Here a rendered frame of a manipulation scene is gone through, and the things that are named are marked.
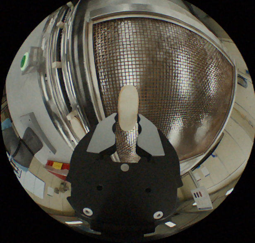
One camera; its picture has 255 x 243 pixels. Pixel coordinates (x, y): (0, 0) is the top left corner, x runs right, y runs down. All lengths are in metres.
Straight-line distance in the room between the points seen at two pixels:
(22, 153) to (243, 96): 4.05
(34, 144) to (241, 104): 4.03
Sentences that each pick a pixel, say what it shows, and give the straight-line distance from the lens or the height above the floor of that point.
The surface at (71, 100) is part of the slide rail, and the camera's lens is 0.22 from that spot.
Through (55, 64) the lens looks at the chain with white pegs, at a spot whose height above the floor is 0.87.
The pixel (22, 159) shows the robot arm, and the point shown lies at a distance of 0.50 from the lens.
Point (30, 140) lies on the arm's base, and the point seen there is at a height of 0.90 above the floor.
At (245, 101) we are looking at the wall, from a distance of 3.57.
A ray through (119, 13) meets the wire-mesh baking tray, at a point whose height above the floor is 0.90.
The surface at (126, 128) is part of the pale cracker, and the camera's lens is 0.16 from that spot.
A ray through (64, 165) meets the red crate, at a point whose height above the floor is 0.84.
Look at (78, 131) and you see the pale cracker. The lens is 0.25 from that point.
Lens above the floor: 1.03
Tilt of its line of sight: 60 degrees down
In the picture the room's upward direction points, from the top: 162 degrees clockwise
